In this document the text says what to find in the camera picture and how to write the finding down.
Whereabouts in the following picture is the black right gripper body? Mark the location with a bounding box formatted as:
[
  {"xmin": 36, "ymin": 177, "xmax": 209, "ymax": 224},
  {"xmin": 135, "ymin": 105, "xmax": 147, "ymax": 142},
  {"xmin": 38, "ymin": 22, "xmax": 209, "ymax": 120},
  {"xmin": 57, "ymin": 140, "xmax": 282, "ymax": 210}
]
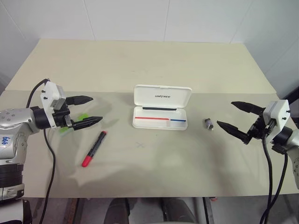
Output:
[{"xmin": 242, "ymin": 113, "xmax": 277, "ymax": 146}]

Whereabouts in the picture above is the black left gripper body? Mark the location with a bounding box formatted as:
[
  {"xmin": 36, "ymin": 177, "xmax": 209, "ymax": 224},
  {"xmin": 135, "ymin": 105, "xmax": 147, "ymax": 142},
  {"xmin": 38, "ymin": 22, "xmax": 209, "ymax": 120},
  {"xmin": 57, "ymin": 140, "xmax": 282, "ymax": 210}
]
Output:
[{"xmin": 52, "ymin": 102, "xmax": 77, "ymax": 131}]

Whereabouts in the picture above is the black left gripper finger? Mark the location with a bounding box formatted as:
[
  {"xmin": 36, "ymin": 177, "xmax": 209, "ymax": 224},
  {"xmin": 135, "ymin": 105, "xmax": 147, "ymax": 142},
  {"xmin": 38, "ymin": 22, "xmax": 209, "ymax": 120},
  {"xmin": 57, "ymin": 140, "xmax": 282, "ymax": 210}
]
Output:
[
  {"xmin": 66, "ymin": 95, "xmax": 94, "ymax": 107},
  {"xmin": 71, "ymin": 116, "xmax": 104, "ymax": 131}
]

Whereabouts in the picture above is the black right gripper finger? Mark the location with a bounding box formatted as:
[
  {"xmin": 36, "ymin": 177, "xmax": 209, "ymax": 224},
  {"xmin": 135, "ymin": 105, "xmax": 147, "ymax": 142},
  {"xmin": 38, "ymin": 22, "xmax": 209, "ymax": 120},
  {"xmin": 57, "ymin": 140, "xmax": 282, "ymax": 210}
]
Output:
[
  {"xmin": 216, "ymin": 120, "xmax": 249, "ymax": 144},
  {"xmin": 230, "ymin": 101, "xmax": 266, "ymax": 116}
]

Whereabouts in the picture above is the green plastic object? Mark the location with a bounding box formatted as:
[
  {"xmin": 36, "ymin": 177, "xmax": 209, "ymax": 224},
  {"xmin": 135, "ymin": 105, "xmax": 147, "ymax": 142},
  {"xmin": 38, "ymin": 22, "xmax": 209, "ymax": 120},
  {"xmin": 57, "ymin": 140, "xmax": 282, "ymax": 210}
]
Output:
[{"xmin": 58, "ymin": 112, "xmax": 90, "ymax": 136}]

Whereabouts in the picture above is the white open pencil case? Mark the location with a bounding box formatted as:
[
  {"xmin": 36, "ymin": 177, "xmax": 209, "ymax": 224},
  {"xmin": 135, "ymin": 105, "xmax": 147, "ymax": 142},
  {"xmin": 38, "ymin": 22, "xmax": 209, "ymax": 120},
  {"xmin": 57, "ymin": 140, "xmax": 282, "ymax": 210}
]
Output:
[{"xmin": 132, "ymin": 84, "xmax": 192, "ymax": 131}]

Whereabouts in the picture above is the red and black marker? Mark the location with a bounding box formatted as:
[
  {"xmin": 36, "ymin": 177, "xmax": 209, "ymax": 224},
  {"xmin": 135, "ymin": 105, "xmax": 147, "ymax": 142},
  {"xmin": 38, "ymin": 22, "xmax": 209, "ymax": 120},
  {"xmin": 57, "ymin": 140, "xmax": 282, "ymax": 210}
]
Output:
[{"xmin": 81, "ymin": 131, "xmax": 108, "ymax": 168}]

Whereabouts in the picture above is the dark rounded shape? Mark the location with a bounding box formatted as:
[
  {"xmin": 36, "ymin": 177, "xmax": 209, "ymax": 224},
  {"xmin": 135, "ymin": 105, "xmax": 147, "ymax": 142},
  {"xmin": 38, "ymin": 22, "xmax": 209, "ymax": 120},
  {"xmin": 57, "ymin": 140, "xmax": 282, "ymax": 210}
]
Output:
[{"xmin": 105, "ymin": 198, "xmax": 132, "ymax": 224}]

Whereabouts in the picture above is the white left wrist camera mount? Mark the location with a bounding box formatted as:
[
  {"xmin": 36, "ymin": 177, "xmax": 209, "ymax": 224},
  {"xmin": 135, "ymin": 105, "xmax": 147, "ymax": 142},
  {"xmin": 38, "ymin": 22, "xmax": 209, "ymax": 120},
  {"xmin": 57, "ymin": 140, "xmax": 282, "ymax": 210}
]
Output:
[{"xmin": 40, "ymin": 80, "xmax": 66, "ymax": 115}]

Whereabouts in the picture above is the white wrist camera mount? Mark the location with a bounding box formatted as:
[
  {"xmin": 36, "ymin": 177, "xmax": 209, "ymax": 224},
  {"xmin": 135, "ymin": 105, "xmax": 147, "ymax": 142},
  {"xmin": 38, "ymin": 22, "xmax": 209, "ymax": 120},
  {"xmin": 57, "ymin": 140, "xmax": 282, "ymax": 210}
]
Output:
[
  {"xmin": 40, "ymin": 80, "xmax": 66, "ymax": 115},
  {"xmin": 263, "ymin": 99, "xmax": 291, "ymax": 138}
]

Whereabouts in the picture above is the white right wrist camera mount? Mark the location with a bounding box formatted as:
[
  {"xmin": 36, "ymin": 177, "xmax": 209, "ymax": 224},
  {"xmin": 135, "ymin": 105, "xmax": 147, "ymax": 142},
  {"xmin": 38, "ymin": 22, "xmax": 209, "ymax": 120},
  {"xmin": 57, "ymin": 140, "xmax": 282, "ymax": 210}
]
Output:
[{"xmin": 263, "ymin": 99, "xmax": 291, "ymax": 138}]

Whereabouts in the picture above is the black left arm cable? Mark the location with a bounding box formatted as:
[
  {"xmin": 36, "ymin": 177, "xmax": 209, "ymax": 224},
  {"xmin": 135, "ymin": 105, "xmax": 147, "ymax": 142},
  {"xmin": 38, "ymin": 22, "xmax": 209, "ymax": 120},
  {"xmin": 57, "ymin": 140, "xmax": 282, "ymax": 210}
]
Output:
[{"xmin": 26, "ymin": 79, "xmax": 57, "ymax": 224}]

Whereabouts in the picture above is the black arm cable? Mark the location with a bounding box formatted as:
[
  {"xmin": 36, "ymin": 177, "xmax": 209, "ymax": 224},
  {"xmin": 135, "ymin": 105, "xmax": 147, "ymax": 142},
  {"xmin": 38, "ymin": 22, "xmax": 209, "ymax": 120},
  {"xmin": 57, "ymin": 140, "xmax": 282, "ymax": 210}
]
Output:
[
  {"xmin": 266, "ymin": 151, "xmax": 289, "ymax": 224},
  {"xmin": 26, "ymin": 79, "xmax": 57, "ymax": 224}
]

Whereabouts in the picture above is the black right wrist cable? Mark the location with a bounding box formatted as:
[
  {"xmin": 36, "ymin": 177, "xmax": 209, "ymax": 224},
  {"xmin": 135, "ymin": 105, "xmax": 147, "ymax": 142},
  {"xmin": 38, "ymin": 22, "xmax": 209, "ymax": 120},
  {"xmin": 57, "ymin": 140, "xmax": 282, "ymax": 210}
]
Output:
[{"xmin": 261, "ymin": 137, "xmax": 274, "ymax": 224}]

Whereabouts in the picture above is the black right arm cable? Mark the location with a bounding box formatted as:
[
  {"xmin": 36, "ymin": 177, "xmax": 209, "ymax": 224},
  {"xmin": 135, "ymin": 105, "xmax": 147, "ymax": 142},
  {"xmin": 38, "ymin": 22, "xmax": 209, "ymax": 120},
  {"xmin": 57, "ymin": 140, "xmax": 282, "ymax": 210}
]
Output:
[{"xmin": 266, "ymin": 151, "xmax": 289, "ymax": 224}]

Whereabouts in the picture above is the metal table frame bar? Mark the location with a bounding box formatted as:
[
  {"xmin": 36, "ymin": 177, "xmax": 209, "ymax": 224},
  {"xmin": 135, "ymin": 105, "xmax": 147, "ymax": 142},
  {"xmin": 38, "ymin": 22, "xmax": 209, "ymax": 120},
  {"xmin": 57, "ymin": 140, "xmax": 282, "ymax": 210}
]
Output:
[{"xmin": 202, "ymin": 197, "xmax": 217, "ymax": 224}]

